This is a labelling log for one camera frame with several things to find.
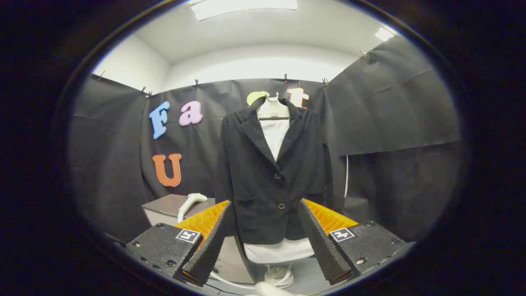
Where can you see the black backdrop cloth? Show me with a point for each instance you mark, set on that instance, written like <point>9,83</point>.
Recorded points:
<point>390,123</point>

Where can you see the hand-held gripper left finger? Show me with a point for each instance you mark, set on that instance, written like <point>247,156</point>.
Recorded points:
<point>209,250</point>

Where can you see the white garment steamer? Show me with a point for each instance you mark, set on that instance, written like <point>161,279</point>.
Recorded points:
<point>190,202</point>

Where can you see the grey cabinet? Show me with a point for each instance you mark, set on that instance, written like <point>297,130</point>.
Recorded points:
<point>166,207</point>

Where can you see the white stand base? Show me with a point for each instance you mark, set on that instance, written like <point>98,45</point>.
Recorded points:
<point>279,277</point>

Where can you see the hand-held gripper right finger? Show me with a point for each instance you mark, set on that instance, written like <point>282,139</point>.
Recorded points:
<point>324,250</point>

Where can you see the black jacket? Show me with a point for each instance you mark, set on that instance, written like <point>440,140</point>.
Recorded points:
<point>254,185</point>

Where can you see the long ceiling light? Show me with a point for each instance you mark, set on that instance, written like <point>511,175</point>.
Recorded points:
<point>242,6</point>

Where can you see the white clothes hanger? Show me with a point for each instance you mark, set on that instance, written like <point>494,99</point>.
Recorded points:
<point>273,109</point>

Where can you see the white vertical pipe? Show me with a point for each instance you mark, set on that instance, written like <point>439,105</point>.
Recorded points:
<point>346,176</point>

